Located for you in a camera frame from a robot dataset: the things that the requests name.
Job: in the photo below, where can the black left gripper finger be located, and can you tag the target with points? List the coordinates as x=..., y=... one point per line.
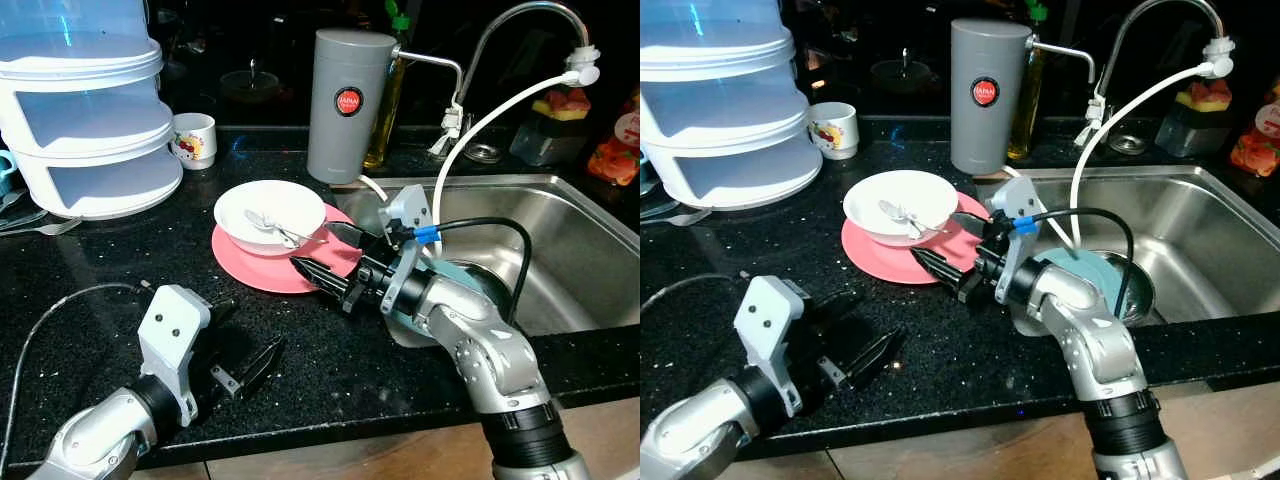
x=830, y=306
x=262, y=365
x=224, y=314
x=875, y=358

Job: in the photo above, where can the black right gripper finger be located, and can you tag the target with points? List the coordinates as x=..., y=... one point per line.
x=975, y=227
x=942, y=270
x=355, y=238
x=322, y=279

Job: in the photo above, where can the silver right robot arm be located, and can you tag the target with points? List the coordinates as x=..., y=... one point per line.
x=1100, y=350
x=490, y=350

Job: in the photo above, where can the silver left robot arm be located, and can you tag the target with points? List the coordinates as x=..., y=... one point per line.
x=95, y=440
x=700, y=435

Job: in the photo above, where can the pink round plate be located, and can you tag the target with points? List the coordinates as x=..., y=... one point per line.
x=255, y=270
x=885, y=262

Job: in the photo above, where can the metal spoon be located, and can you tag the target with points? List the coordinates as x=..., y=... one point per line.
x=903, y=220
x=272, y=230

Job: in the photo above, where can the white ceramic bowl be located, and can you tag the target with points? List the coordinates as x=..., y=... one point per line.
x=900, y=195
x=270, y=205

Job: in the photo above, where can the grey water filter canister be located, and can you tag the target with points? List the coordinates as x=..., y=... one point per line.
x=345, y=140
x=990, y=130

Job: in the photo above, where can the teal round plate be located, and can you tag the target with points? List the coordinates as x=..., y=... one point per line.
x=1100, y=275
x=470, y=280

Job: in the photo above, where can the green-capped oil bottle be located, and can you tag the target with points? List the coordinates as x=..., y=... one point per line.
x=1025, y=120
x=385, y=130

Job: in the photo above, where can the round metal sink strainer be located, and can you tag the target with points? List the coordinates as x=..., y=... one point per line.
x=1128, y=145
x=484, y=153

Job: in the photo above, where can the wooden base cabinet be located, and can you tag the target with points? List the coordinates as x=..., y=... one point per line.
x=1000, y=455

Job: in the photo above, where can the white printed mug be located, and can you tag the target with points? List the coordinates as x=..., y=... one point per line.
x=195, y=140
x=833, y=130

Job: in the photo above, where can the metal fork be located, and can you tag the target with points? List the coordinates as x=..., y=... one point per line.
x=680, y=217
x=45, y=228

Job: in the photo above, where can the white tiered food cover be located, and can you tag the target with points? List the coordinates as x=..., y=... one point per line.
x=90, y=170
x=720, y=160

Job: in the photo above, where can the stainless steel sink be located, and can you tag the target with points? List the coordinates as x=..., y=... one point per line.
x=1210, y=250
x=580, y=260

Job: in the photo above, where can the black box with fruit picture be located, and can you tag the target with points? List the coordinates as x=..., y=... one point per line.
x=1195, y=128
x=550, y=135

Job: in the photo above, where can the teal cup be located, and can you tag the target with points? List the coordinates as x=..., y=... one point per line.
x=6, y=172

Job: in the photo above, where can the orange red food packet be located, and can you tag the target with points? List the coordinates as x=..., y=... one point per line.
x=1258, y=150
x=615, y=155

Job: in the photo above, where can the chrome curved faucet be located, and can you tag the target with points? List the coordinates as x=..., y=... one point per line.
x=510, y=20
x=1150, y=12

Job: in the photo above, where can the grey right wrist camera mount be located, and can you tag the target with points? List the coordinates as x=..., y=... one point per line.
x=408, y=212
x=1012, y=205

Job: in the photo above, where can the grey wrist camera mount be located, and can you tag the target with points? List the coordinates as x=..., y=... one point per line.
x=765, y=325
x=170, y=335
x=408, y=212
x=1012, y=205

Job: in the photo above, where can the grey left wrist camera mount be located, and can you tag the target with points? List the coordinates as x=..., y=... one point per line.
x=170, y=335
x=765, y=325

